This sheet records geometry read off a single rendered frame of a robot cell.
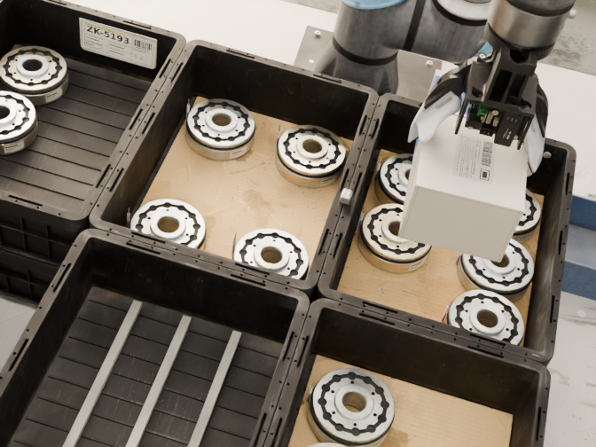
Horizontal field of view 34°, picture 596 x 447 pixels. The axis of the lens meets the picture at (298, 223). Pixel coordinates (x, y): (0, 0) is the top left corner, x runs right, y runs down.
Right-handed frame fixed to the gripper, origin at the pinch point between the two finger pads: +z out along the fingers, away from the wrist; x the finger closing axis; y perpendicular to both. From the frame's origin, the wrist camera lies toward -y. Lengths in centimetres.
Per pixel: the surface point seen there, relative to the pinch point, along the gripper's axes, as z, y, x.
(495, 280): 24.6, -2.6, 9.8
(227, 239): 27.8, -0.9, -27.4
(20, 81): 25, -18, -64
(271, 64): 18.0, -27.5, -28.3
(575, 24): 112, -191, 47
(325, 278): 17.7, 9.6, -12.9
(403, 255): 24.6, -2.9, -3.2
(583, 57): 112, -175, 50
